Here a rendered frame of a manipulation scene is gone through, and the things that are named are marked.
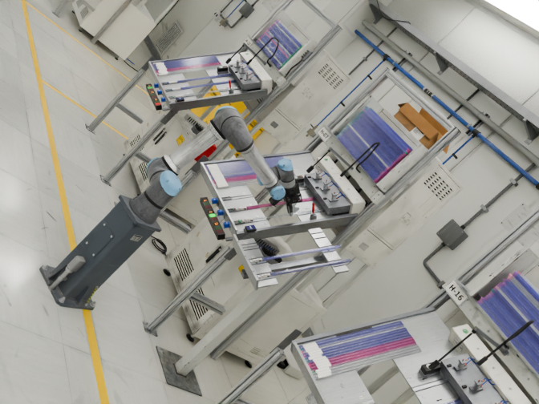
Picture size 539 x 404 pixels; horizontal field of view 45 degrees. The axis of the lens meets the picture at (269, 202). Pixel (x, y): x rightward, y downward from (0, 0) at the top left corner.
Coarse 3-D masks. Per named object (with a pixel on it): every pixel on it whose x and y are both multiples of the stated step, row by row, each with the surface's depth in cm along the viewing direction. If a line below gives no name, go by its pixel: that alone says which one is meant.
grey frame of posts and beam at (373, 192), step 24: (384, 72) 398; (360, 96) 401; (336, 120) 405; (312, 144) 409; (336, 144) 391; (360, 168) 369; (264, 192) 418; (384, 192) 353; (360, 216) 356; (336, 240) 359; (216, 264) 336; (192, 288) 340; (288, 288) 367; (168, 312) 344; (240, 336) 376
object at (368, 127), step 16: (368, 112) 381; (352, 128) 384; (368, 128) 375; (384, 128) 367; (352, 144) 378; (368, 144) 369; (384, 144) 362; (400, 144) 354; (368, 160) 364; (384, 160) 356; (400, 160) 351
